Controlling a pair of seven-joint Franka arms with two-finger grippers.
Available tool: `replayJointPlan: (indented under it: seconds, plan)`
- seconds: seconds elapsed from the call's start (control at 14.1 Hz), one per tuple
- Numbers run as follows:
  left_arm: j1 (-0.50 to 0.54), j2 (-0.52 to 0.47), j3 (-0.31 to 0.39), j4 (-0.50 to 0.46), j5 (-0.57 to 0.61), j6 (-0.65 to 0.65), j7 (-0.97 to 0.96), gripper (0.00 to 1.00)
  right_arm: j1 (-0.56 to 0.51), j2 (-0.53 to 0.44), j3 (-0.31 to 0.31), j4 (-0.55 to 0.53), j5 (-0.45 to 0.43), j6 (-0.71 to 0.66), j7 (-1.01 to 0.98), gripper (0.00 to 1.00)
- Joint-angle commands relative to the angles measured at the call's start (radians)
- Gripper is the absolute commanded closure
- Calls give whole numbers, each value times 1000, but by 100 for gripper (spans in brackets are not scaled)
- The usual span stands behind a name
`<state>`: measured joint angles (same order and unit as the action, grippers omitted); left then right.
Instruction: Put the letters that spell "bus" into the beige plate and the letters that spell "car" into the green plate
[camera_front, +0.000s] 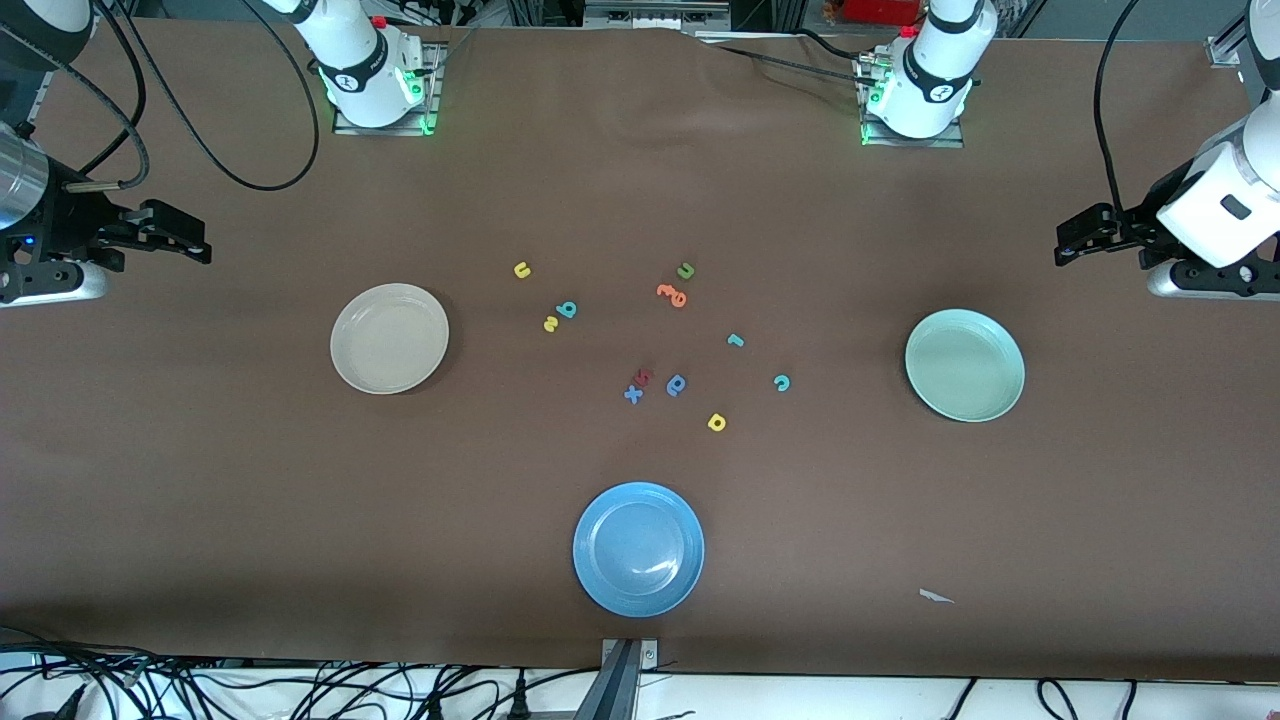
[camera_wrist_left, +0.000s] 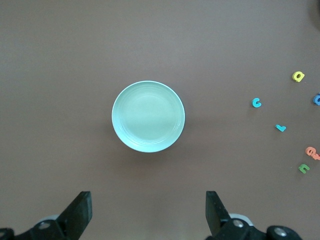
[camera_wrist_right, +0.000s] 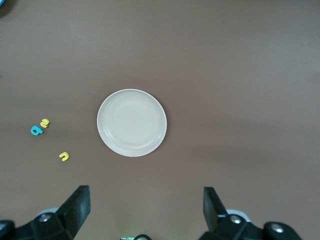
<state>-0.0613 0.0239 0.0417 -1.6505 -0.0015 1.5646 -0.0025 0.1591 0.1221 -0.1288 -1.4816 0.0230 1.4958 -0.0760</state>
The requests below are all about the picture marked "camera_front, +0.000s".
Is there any blue round plate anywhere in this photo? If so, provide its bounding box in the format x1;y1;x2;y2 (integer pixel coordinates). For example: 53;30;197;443
572;481;706;619

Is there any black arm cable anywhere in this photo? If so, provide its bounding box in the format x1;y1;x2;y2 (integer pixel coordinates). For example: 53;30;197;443
62;0;323;193
1094;0;1147;214

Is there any red box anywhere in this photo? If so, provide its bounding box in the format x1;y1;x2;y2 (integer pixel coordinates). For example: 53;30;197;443
843;0;926;26

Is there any black base cable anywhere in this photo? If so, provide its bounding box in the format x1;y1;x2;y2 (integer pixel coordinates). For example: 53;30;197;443
700;28;881;91

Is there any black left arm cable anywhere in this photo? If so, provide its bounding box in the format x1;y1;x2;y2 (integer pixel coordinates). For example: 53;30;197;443
1094;0;1147;214

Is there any grey metal frame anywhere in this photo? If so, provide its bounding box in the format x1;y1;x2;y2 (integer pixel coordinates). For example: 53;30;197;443
585;0;731;31

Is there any brown table cover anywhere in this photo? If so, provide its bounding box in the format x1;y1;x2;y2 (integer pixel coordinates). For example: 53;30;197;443
0;15;1280;683

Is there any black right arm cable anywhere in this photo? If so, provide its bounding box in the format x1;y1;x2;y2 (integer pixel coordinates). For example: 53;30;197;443
62;0;323;193

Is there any black tangled cable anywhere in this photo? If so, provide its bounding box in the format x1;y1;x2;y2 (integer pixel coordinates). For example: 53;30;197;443
0;625;201;720

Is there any pale green round plate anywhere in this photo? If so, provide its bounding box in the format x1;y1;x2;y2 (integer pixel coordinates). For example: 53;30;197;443
904;308;1027;424

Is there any aluminium corner bracket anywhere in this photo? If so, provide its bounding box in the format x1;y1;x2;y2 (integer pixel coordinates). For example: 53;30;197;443
1205;8;1257;69

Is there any aluminium profile with bracket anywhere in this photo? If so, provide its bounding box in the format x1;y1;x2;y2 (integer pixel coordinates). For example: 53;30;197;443
575;638;661;720

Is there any beige round plate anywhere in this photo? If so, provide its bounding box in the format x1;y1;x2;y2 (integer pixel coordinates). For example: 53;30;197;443
329;283;451;396

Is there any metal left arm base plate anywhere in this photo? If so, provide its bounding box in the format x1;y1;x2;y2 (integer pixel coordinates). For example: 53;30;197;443
858;55;967;150

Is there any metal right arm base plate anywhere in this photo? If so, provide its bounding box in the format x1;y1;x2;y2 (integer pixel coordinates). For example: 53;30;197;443
332;40;445;137

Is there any black looped cable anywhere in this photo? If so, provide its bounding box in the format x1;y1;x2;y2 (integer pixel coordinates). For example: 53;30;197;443
1035;678;1083;720

